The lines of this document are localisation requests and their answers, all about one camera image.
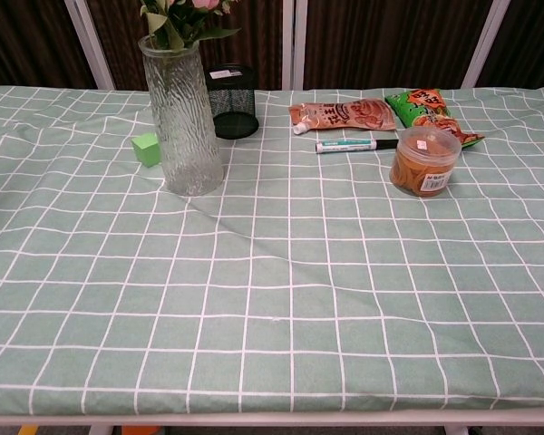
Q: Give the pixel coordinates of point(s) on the clear jar of rubber bands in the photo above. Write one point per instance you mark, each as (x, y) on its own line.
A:
(424, 163)

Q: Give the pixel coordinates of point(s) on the green white checked tablecloth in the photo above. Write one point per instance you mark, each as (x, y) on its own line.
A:
(299, 294)

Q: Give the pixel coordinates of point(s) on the orange sauce pouch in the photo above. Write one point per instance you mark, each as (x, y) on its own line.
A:
(344, 114)

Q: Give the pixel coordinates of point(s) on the white table frame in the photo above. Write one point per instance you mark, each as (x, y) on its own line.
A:
(299, 419)

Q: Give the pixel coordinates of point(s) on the white partition post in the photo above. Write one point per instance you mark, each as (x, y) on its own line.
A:
(485, 45)
(90, 50)
(294, 45)

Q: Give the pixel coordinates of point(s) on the textured clear glass vase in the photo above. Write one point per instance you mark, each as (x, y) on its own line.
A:
(186, 136)

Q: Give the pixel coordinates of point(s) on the green snack bag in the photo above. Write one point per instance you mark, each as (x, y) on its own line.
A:
(416, 109)

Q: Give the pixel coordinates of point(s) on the small green cube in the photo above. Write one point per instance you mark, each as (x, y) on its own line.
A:
(146, 150)

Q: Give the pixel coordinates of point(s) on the black mesh pen holder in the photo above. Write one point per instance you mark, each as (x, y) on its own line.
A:
(236, 106)

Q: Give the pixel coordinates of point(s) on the pink rose bouquet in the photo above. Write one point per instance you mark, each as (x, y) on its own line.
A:
(177, 25)

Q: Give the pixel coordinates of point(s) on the white marker with black cap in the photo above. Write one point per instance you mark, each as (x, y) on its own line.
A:
(344, 146)

